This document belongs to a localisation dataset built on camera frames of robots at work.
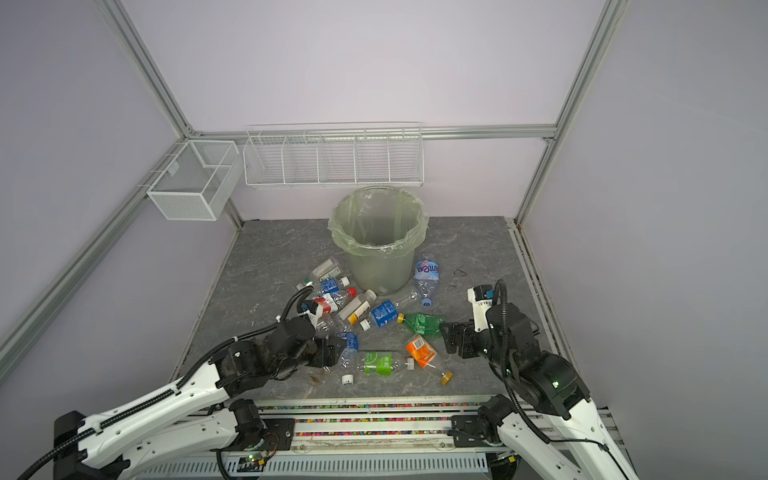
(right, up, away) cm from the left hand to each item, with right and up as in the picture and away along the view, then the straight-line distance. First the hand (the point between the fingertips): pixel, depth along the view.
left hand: (332, 347), depth 74 cm
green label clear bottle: (+12, -6, +6) cm, 15 cm away
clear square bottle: (-8, +18, +28) cm, 34 cm away
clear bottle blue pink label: (+26, +17, +25) cm, 40 cm away
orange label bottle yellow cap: (+24, -5, +8) cm, 26 cm away
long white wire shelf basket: (-5, +57, +24) cm, 62 cm away
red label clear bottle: (-3, +9, +19) cm, 21 cm away
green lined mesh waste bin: (+11, +32, +27) cm, 43 cm away
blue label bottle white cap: (+12, +5, +14) cm, 19 cm away
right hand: (+30, +7, -6) cm, 32 cm away
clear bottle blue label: (+3, -3, +8) cm, 10 cm away
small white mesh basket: (-51, +47, +24) cm, 73 cm away
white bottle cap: (+3, -10, +5) cm, 11 cm away
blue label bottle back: (-5, +13, +22) cm, 26 cm away
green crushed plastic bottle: (+25, +2, +17) cm, 30 cm away
